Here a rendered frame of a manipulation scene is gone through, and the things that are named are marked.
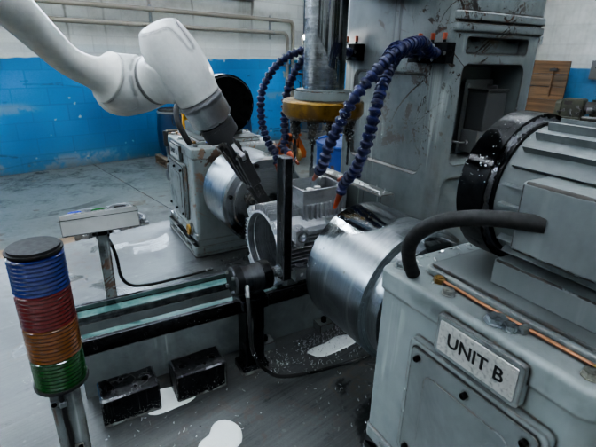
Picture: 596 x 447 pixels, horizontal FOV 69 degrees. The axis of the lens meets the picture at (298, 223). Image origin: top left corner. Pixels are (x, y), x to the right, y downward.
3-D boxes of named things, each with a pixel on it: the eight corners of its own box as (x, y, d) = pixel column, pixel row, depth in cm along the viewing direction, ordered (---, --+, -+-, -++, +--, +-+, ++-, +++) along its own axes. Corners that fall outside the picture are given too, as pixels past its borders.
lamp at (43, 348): (80, 331, 58) (74, 301, 57) (84, 356, 53) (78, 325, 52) (27, 343, 55) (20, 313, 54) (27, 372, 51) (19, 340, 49)
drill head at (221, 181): (257, 204, 159) (256, 135, 150) (309, 239, 130) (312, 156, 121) (190, 215, 147) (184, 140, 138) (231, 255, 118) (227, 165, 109)
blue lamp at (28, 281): (68, 270, 55) (62, 238, 53) (72, 292, 50) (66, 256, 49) (12, 281, 52) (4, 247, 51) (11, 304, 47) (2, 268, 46)
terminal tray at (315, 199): (321, 201, 113) (322, 175, 110) (346, 214, 104) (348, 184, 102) (280, 208, 107) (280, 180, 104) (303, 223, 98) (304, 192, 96)
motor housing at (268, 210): (310, 249, 121) (312, 184, 115) (352, 278, 106) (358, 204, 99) (245, 265, 112) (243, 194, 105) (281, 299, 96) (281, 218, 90)
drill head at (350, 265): (373, 282, 106) (383, 183, 97) (531, 388, 73) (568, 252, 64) (282, 309, 94) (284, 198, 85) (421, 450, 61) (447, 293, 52)
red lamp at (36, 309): (74, 301, 57) (68, 270, 55) (78, 325, 52) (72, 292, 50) (20, 313, 54) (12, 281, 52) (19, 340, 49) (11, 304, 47)
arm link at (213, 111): (209, 83, 94) (223, 108, 97) (175, 107, 92) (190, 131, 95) (225, 87, 86) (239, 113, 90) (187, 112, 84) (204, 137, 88)
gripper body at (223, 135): (235, 113, 90) (256, 151, 95) (221, 109, 96) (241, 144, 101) (206, 134, 88) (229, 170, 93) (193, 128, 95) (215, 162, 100)
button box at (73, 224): (137, 226, 112) (132, 206, 112) (140, 225, 106) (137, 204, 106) (61, 238, 104) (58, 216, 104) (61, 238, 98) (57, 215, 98)
